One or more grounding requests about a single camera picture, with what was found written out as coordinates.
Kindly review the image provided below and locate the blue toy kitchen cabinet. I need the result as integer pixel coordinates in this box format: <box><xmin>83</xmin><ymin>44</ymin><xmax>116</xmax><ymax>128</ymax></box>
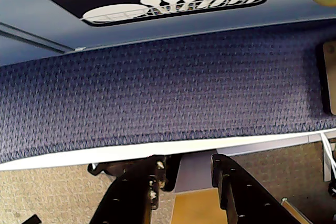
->
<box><xmin>0</xmin><ymin>0</ymin><xmax>336</xmax><ymax>66</ymax></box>

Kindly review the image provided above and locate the gray desk support panel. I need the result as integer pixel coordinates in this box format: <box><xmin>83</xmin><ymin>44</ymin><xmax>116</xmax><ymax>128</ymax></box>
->
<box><xmin>175</xmin><ymin>153</ymin><xmax>219</xmax><ymax>195</ymax></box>

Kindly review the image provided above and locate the white hanging strap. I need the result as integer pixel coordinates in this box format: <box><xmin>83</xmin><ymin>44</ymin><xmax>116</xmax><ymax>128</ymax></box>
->
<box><xmin>320</xmin><ymin>131</ymin><xmax>336</xmax><ymax>183</ymax></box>

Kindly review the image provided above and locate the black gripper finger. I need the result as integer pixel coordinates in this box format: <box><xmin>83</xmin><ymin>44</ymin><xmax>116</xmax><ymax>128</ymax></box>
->
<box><xmin>211</xmin><ymin>154</ymin><xmax>313</xmax><ymax>224</ymax></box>
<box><xmin>88</xmin><ymin>155</ymin><xmax>168</xmax><ymax>224</ymax></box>

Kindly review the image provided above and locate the dark frame with tan panel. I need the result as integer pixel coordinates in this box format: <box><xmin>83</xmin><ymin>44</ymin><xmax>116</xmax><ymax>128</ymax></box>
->
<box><xmin>316</xmin><ymin>40</ymin><xmax>336</xmax><ymax>116</ymax></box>

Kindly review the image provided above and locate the yellow wooden board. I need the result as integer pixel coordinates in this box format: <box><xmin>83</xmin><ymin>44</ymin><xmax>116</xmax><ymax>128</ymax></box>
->
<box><xmin>170</xmin><ymin>189</ymin><xmax>228</xmax><ymax>224</ymax></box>

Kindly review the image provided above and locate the small black floor object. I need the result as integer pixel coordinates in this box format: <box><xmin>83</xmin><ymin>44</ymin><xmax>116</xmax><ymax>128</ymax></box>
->
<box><xmin>22</xmin><ymin>214</ymin><xmax>42</xmax><ymax>224</ymax></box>

